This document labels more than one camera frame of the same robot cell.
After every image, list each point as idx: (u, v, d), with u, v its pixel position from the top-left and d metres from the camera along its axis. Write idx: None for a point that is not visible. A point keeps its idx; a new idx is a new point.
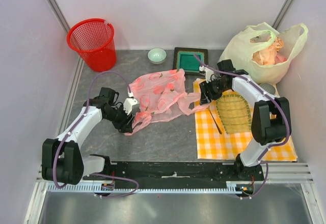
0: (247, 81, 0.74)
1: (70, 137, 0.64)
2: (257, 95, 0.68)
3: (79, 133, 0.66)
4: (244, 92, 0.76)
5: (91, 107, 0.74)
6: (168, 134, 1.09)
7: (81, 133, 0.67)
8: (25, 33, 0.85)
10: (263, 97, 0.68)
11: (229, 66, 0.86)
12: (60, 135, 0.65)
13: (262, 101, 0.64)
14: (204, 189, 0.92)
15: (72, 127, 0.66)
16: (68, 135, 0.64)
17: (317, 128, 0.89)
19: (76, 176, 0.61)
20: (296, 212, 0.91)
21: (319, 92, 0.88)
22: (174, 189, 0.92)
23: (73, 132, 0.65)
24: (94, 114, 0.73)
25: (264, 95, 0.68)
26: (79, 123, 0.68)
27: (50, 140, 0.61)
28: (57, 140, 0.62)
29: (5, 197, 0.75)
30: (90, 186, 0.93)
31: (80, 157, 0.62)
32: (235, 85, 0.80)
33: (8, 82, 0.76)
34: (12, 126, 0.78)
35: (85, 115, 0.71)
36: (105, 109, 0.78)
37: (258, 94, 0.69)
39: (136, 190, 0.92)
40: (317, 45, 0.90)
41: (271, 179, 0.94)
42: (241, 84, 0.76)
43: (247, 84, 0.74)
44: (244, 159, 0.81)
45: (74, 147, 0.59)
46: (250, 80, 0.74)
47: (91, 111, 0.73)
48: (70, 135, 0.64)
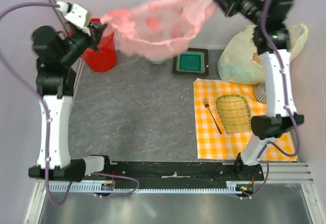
0: (282, 71, 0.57)
1: (51, 162, 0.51)
2: (279, 103, 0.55)
3: (58, 152, 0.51)
4: (268, 80, 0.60)
5: (50, 98, 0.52)
6: (168, 134, 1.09)
7: (61, 146, 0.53)
8: (25, 33, 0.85)
10: (283, 108, 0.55)
11: (280, 15, 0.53)
12: (39, 159, 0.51)
13: (277, 117, 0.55)
14: (204, 189, 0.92)
15: (47, 148, 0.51)
16: (48, 162, 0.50)
17: (317, 128, 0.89)
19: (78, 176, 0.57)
20: (295, 212, 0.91)
21: (319, 92, 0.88)
22: (174, 189, 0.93)
23: (51, 155, 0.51)
24: (61, 110, 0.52)
25: (285, 107, 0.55)
26: (51, 135, 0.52)
27: (32, 170, 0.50)
28: (41, 168, 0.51)
29: (5, 197, 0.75)
30: (90, 186, 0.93)
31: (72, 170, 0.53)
32: (263, 54, 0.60)
33: (8, 83, 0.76)
34: (13, 126, 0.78)
35: (51, 118, 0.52)
36: (69, 63, 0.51)
37: (281, 102, 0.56)
39: (136, 190, 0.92)
40: (317, 45, 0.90)
41: (271, 179, 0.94)
42: (271, 67, 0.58)
43: (278, 75, 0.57)
44: (244, 157, 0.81)
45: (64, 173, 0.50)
46: (285, 71, 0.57)
47: (55, 107, 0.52)
48: (50, 161, 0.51)
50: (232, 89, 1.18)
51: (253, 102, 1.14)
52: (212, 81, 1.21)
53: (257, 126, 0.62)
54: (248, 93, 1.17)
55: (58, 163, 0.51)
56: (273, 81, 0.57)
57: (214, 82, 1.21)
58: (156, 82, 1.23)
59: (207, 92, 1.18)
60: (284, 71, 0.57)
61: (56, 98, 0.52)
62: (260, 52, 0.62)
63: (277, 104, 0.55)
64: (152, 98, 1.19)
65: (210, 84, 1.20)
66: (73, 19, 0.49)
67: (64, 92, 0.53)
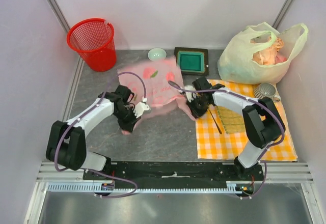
0: (227, 92, 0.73)
1: (79, 122, 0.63)
2: (241, 102, 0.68)
3: (87, 120, 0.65)
4: (229, 105, 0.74)
5: (106, 100, 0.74)
6: (168, 134, 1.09)
7: (89, 122, 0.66)
8: (25, 33, 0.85)
10: (247, 102, 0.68)
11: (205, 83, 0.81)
12: (70, 119, 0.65)
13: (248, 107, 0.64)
14: (204, 189, 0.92)
15: (83, 114, 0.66)
16: (77, 120, 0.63)
17: (317, 128, 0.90)
19: (76, 161, 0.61)
20: (295, 212, 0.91)
21: (319, 92, 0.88)
22: (174, 189, 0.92)
23: (82, 119, 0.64)
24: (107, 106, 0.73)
25: (247, 100, 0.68)
26: (91, 110, 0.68)
27: (58, 122, 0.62)
28: (65, 123, 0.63)
29: (5, 198, 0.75)
30: (90, 186, 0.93)
31: (83, 143, 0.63)
32: (217, 98, 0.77)
33: (9, 83, 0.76)
34: (13, 126, 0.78)
35: (98, 105, 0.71)
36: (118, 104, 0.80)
37: (241, 101, 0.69)
39: (137, 190, 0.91)
40: (317, 45, 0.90)
41: (271, 179, 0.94)
42: (222, 97, 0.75)
43: (227, 95, 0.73)
44: (244, 161, 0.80)
45: (80, 134, 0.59)
46: (229, 90, 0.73)
47: (105, 102, 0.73)
48: (78, 121, 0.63)
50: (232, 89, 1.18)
51: None
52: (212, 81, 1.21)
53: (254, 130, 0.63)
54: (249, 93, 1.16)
55: (82, 125, 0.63)
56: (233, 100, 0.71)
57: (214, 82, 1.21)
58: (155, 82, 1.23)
59: None
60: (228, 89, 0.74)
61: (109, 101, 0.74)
62: (215, 100, 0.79)
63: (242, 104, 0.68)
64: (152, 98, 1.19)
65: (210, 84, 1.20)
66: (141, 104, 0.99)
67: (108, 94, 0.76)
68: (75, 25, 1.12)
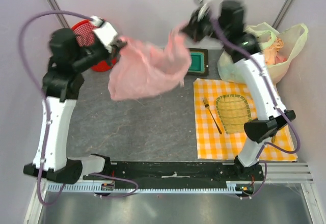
0: (261, 74, 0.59)
1: (46, 164, 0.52)
2: (268, 105, 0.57)
3: (54, 154, 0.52)
4: (252, 87, 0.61)
5: (52, 100, 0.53)
6: (168, 134, 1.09)
7: (58, 153, 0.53)
8: (25, 33, 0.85)
10: (273, 109, 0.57)
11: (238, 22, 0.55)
12: (35, 159, 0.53)
13: (271, 120, 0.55)
14: (204, 189, 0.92)
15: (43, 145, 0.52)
16: (42, 163, 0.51)
17: (317, 128, 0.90)
19: (73, 178, 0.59)
20: (295, 212, 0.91)
21: (319, 92, 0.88)
22: (174, 189, 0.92)
23: (47, 157, 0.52)
24: (62, 113, 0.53)
25: (274, 107, 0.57)
26: (50, 137, 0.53)
27: (28, 170, 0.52)
28: (35, 168, 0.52)
29: (5, 198, 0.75)
30: (90, 186, 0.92)
31: (71, 168, 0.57)
32: (240, 63, 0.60)
33: (9, 83, 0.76)
34: (13, 126, 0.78)
35: (51, 121, 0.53)
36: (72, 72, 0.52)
37: (269, 103, 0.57)
39: (137, 190, 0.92)
40: (317, 45, 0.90)
41: (271, 179, 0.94)
42: (250, 73, 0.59)
43: (260, 79, 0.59)
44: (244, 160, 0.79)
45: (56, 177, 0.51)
46: (265, 73, 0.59)
47: (56, 110, 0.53)
48: (45, 162, 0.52)
50: (232, 90, 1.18)
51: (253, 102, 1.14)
52: (212, 81, 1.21)
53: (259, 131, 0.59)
54: (248, 93, 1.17)
55: (52, 166, 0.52)
56: (258, 87, 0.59)
57: (214, 82, 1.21)
58: None
59: (207, 92, 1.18)
60: (264, 72, 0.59)
61: (59, 101, 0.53)
62: (236, 60, 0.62)
63: (267, 106, 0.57)
64: (152, 98, 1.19)
65: (210, 84, 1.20)
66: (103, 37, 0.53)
67: (69, 94, 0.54)
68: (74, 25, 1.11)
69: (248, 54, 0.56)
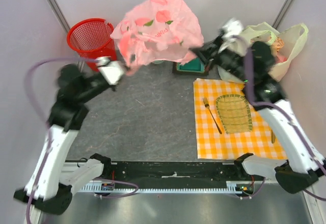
0: (291, 122, 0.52)
1: (37, 191, 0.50)
2: (303, 157, 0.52)
3: (47, 183, 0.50)
4: (281, 136, 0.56)
5: (55, 130, 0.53)
6: (168, 134, 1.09)
7: (51, 182, 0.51)
8: (25, 33, 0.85)
10: (309, 160, 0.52)
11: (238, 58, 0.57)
12: (28, 185, 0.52)
13: (311, 174, 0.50)
14: (204, 189, 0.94)
15: (38, 174, 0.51)
16: (34, 190, 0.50)
17: (317, 128, 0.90)
19: (62, 207, 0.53)
20: (295, 212, 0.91)
21: (319, 92, 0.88)
22: (174, 189, 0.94)
23: (39, 184, 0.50)
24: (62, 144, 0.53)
25: (311, 158, 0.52)
26: (46, 164, 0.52)
27: (18, 195, 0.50)
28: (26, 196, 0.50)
29: (5, 198, 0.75)
30: (90, 186, 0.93)
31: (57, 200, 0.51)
32: (263, 111, 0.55)
33: (9, 82, 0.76)
34: (13, 126, 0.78)
35: (50, 150, 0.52)
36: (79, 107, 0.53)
37: (304, 155, 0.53)
39: (137, 190, 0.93)
40: (317, 45, 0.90)
41: (270, 179, 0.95)
42: (277, 122, 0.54)
43: (288, 128, 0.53)
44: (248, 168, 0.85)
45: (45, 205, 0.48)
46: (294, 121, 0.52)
47: (58, 139, 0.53)
48: (36, 190, 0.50)
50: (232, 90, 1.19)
51: None
52: (212, 81, 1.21)
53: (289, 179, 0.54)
54: None
55: (43, 195, 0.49)
56: (287, 135, 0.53)
57: (214, 82, 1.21)
58: (155, 82, 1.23)
59: (207, 92, 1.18)
60: (294, 121, 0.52)
61: (62, 131, 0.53)
62: (259, 109, 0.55)
63: (303, 159, 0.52)
64: (152, 98, 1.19)
65: (210, 84, 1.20)
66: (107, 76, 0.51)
67: (71, 127, 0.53)
68: (75, 25, 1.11)
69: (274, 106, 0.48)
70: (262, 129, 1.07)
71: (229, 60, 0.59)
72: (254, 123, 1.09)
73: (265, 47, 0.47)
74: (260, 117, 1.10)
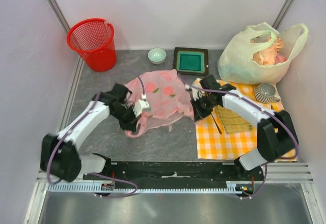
0: (240, 97, 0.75)
1: (70, 135, 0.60)
2: (255, 113, 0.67)
3: (80, 132, 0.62)
4: (239, 109, 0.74)
5: (100, 103, 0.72)
6: (168, 134, 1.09)
7: (82, 133, 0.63)
8: (25, 33, 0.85)
10: (262, 114, 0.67)
11: (213, 82, 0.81)
12: (61, 131, 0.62)
13: (266, 122, 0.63)
14: (204, 189, 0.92)
15: (74, 124, 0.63)
16: (68, 133, 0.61)
17: (317, 128, 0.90)
19: (71, 175, 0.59)
20: (295, 212, 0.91)
21: (319, 92, 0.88)
22: (174, 189, 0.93)
23: (74, 130, 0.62)
24: (100, 111, 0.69)
25: (262, 112, 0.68)
26: (82, 119, 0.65)
27: (49, 136, 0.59)
28: (56, 138, 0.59)
29: (5, 198, 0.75)
30: (90, 186, 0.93)
31: (77, 157, 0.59)
32: (226, 102, 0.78)
33: (9, 82, 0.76)
34: (14, 126, 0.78)
35: (90, 112, 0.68)
36: (113, 105, 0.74)
37: (256, 112, 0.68)
39: (137, 190, 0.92)
40: (317, 45, 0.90)
41: (271, 179, 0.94)
42: (232, 101, 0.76)
43: (239, 101, 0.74)
44: (245, 162, 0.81)
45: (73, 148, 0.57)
46: (241, 96, 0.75)
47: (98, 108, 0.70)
48: (70, 134, 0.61)
50: None
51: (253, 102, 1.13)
52: None
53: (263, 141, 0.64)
54: (249, 93, 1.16)
55: (74, 138, 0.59)
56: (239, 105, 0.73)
57: None
58: None
59: None
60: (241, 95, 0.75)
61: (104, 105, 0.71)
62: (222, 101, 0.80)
63: (255, 113, 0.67)
64: None
65: None
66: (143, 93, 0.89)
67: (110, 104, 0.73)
68: (74, 26, 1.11)
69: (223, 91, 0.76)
70: None
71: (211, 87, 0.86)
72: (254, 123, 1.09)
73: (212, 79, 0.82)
74: None
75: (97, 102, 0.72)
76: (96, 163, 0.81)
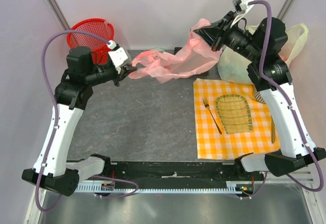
0: (290, 107, 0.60)
1: (47, 167, 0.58)
2: (295, 142, 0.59)
3: (55, 159, 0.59)
4: (277, 118, 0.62)
5: (63, 107, 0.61)
6: (168, 134, 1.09)
7: (58, 158, 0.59)
8: (25, 33, 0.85)
10: (302, 146, 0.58)
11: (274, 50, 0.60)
12: (37, 163, 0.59)
13: (299, 159, 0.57)
14: (204, 189, 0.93)
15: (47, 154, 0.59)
16: (44, 167, 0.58)
17: (317, 129, 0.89)
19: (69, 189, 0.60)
20: (295, 212, 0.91)
21: (320, 93, 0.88)
22: (174, 189, 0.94)
23: (48, 161, 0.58)
24: (68, 122, 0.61)
25: (304, 145, 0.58)
26: (53, 142, 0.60)
27: (28, 175, 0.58)
28: (35, 173, 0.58)
29: (5, 198, 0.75)
30: (90, 186, 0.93)
31: (66, 178, 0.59)
32: (265, 92, 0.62)
33: (9, 82, 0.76)
34: (14, 126, 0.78)
35: (57, 128, 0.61)
36: (82, 96, 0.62)
37: (297, 140, 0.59)
39: (137, 190, 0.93)
40: (317, 45, 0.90)
41: (271, 179, 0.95)
42: (276, 105, 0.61)
43: (287, 113, 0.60)
44: (246, 164, 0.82)
45: (55, 182, 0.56)
46: (293, 106, 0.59)
47: (64, 116, 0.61)
48: (46, 166, 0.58)
50: (232, 90, 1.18)
51: (253, 103, 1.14)
52: (212, 81, 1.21)
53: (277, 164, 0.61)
54: (249, 93, 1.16)
55: (52, 170, 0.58)
56: (286, 120, 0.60)
57: (214, 82, 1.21)
58: (155, 82, 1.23)
59: (207, 92, 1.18)
60: (293, 106, 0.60)
61: (69, 108, 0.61)
62: (262, 89, 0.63)
63: (296, 143, 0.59)
64: (152, 98, 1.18)
65: (210, 84, 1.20)
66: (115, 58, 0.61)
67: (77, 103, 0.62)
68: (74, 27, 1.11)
69: (277, 86, 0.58)
70: (263, 129, 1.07)
71: (240, 38, 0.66)
72: (254, 123, 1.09)
73: (276, 28, 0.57)
74: (261, 117, 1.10)
75: (58, 105, 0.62)
76: (96, 164, 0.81)
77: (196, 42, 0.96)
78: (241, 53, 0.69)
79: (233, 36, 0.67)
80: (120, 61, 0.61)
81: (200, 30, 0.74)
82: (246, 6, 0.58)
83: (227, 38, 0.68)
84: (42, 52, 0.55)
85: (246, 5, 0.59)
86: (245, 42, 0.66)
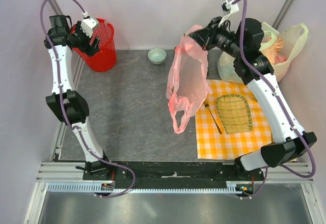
0: (274, 93, 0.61)
1: (65, 86, 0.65)
2: (284, 126, 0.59)
3: (68, 80, 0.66)
4: (265, 106, 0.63)
5: (58, 47, 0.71)
6: (168, 134, 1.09)
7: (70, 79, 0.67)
8: (25, 33, 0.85)
10: (291, 130, 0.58)
11: (255, 45, 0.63)
12: (53, 88, 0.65)
13: (289, 141, 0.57)
14: (204, 189, 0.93)
15: (58, 77, 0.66)
16: (61, 86, 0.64)
17: (317, 128, 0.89)
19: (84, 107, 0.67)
20: (295, 212, 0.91)
21: (320, 92, 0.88)
22: (175, 189, 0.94)
23: (63, 81, 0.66)
24: (66, 55, 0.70)
25: (292, 128, 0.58)
26: (61, 69, 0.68)
27: (50, 96, 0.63)
28: (56, 94, 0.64)
29: (5, 199, 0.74)
30: (90, 186, 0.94)
31: (82, 97, 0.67)
32: (250, 84, 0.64)
33: (9, 82, 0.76)
34: (13, 126, 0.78)
35: (59, 59, 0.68)
36: (69, 38, 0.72)
37: (286, 124, 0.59)
39: (128, 190, 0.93)
40: (317, 45, 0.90)
41: (271, 179, 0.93)
42: (262, 93, 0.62)
43: (273, 99, 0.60)
44: (245, 162, 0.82)
45: (75, 93, 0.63)
46: (277, 92, 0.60)
47: (62, 52, 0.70)
48: (63, 86, 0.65)
50: (232, 90, 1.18)
51: (253, 103, 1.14)
52: (212, 81, 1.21)
53: (271, 152, 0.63)
54: (249, 93, 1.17)
55: (69, 87, 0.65)
56: (272, 108, 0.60)
57: (214, 82, 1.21)
58: (155, 82, 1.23)
59: None
60: (277, 92, 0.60)
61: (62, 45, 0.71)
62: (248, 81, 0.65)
63: (283, 128, 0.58)
64: (152, 98, 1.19)
65: (210, 84, 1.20)
66: (88, 23, 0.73)
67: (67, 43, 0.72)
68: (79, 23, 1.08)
69: (261, 75, 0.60)
70: (262, 129, 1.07)
71: (226, 37, 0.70)
72: (254, 123, 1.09)
73: (255, 27, 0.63)
74: (260, 117, 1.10)
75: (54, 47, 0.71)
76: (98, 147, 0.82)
77: (189, 46, 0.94)
78: (227, 51, 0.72)
79: (220, 36, 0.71)
80: (93, 24, 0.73)
81: (193, 33, 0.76)
82: (231, 5, 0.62)
83: (215, 37, 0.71)
84: (42, 7, 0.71)
85: (231, 4, 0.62)
86: (231, 40, 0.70)
